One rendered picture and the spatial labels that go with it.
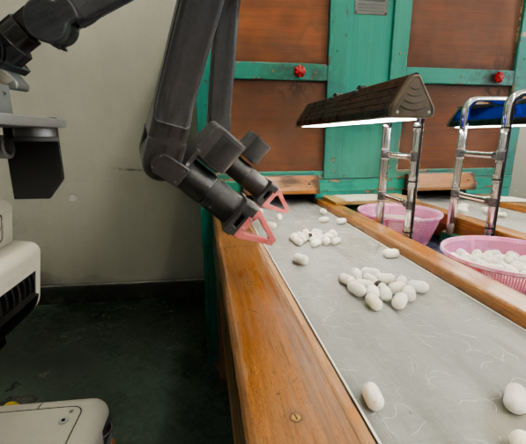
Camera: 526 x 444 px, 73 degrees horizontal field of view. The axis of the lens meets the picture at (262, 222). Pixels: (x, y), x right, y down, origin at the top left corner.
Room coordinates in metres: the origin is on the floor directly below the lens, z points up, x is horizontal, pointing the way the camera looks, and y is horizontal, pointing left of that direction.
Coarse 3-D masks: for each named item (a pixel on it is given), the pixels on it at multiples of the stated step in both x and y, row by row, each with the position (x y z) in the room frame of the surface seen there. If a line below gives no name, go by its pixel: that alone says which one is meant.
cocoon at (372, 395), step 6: (366, 384) 0.32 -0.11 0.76; (372, 384) 0.32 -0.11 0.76; (366, 390) 0.31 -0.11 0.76; (372, 390) 0.31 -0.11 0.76; (378, 390) 0.31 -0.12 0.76; (366, 396) 0.31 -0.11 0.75; (372, 396) 0.30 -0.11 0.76; (378, 396) 0.30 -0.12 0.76; (366, 402) 0.30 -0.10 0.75; (372, 402) 0.30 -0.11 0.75; (378, 402) 0.30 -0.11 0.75; (372, 408) 0.30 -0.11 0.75; (378, 408) 0.30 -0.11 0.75
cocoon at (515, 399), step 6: (510, 384) 0.32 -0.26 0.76; (516, 384) 0.31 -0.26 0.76; (504, 390) 0.32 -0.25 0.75; (510, 390) 0.31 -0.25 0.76; (516, 390) 0.31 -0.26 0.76; (522, 390) 0.31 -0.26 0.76; (504, 396) 0.30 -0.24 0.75; (510, 396) 0.30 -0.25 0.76; (516, 396) 0.30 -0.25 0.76; (522, 396) 0.30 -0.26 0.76; (504, 402) 0.30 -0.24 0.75; (510, 402) 0.30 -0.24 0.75; (516, 402) 0.29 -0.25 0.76; (522, 402) 0.29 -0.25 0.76; (510, 408) 0.29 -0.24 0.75; (516, 408) 0.29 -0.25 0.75; (522, 408) 0.29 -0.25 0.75
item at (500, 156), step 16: (480, 96) 1.07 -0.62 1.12; (496, 96) 1.08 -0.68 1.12; (512, 96) 0.91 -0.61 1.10; (464, 112) 1.06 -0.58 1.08; (512, 112) 0.90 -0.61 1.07; (464, 128) 1.05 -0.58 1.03; (464, 144) 1.06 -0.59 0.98; (496, 160) 0.92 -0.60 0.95; (496, 176) 0.91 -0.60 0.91; (496, 192) 0.91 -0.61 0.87; (448, 208) 1.07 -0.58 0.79; (496, 208) 0.91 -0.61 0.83; (448, 224) 1.06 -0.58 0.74
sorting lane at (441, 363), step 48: (288, 240) 0.89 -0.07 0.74; (288, 288) 0.60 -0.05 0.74; (336, 288) 0.60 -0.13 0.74; (432, 288) 0.60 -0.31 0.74; (336, 336) 0.44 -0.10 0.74; (384, 336) 0.44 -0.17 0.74; (432, 336) 0.44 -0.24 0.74; (480, 336) 0.44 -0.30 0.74; (384, 384) 0.34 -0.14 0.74; (432, 384) 0.34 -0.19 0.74; (480, 384) 0.34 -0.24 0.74; (384, 432) 0.27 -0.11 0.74; (432, 432) 0.27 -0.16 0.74; (480, 432) 0.27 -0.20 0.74
